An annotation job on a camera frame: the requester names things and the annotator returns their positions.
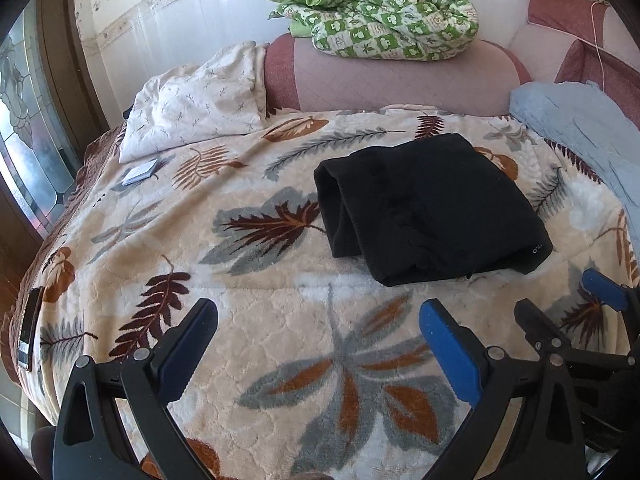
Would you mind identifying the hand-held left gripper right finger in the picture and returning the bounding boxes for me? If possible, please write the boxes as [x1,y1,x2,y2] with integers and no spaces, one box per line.
[419,299,588,480]

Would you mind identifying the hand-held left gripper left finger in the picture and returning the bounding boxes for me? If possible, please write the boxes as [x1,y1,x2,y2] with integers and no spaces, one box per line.
[52,298,219,480]

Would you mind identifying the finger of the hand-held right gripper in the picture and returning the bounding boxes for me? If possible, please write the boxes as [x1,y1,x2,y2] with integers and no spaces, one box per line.
[514,298,640,378]
[582,267,640,321]

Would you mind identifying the black pants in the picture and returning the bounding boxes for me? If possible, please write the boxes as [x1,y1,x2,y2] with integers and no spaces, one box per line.
[313,133,553,287]

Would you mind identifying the leaf print plush blanket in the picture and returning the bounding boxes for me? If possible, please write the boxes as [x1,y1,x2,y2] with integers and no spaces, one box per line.
[10,102,640,480]

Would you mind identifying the black phone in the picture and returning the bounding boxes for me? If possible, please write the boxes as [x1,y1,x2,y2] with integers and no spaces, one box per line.
[16,287,45,372]

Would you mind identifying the light blue cloth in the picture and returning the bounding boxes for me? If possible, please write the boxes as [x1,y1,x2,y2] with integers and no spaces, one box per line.
[509,80,640,221]

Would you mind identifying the small white card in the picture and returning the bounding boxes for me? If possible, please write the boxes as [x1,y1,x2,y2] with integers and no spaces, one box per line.
[122,158,160,186]

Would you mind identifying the white patterned pillow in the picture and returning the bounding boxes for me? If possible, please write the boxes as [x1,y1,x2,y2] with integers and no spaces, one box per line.
[118,42,271,164]

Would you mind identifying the pink padded headboard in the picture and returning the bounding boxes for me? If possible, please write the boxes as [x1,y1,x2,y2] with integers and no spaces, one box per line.
[262,0,640,116]

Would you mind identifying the stained glass door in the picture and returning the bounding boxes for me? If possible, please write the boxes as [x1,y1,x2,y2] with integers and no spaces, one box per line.
[0,0,108,241]

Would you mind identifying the green checked quilt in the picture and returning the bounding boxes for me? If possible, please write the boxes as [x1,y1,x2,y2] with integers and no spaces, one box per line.
[262,0,480,62]

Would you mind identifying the thin white cable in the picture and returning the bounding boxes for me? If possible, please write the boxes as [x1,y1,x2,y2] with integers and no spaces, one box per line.
[590,0,608,91]

